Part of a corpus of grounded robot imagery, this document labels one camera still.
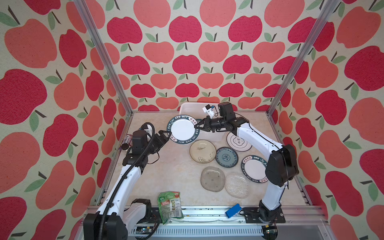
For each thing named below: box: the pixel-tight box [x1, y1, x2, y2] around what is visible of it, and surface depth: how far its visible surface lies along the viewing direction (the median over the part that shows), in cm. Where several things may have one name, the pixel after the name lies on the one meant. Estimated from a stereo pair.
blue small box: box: [225, 203, 242, 218], surface depth 75 cm
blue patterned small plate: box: [215, 146, 239, 168], surface depth 97 cm
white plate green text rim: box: [167, 115, 201, 145], surface depth 80 cm
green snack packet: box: [158, 191, 185, 225], surface depth 78 cm
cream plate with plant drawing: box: [189, 139, 217, 164], surface depth 98 cm
